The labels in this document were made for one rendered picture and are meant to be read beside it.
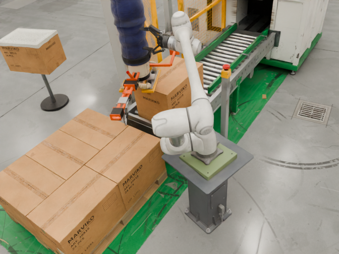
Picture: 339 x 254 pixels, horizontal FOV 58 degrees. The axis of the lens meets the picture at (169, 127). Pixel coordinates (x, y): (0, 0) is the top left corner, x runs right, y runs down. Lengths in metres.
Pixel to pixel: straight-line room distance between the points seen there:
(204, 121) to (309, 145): 2.25
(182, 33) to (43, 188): 1.69
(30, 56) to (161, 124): 2.79
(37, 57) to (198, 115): 2.82
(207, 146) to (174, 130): 0.65
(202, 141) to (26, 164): 1.63
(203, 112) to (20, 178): 1.86
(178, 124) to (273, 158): 2.02
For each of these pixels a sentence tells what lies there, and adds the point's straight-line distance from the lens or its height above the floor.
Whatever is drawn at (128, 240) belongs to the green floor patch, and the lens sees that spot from 2.85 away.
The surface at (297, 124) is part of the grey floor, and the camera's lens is 3.86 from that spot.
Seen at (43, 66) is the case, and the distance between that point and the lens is 4.05.
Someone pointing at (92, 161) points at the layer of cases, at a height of 0.54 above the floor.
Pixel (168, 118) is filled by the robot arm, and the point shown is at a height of 1.48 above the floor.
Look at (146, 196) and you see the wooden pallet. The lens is 3.05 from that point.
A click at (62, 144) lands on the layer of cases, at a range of 3.04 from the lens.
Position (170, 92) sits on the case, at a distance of 2.66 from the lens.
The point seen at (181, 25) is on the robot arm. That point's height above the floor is 1.75.
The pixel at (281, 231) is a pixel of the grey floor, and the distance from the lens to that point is 2.89.
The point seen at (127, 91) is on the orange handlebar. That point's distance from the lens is 2.25.
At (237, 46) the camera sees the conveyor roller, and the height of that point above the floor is 0.55.
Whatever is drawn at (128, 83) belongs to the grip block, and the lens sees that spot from 2.33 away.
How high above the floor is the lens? 2.44
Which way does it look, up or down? 41 degrees down
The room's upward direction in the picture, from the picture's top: 7 degrees counter-clockwise
